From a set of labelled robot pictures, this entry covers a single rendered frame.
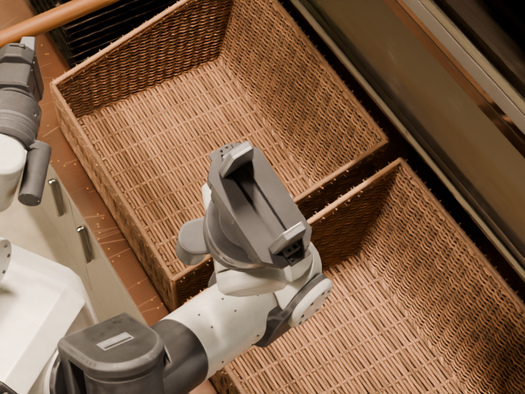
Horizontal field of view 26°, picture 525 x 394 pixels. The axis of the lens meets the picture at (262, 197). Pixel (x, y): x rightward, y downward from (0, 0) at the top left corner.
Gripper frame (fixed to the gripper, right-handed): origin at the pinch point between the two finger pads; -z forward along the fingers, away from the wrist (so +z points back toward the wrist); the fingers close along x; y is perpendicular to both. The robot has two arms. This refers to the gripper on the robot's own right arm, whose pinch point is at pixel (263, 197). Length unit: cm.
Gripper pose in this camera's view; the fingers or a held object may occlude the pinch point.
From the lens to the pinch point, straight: 99.7
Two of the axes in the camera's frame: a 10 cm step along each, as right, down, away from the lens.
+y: 8.3, -5.2, 1.9
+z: -1.1, 1.9, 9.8
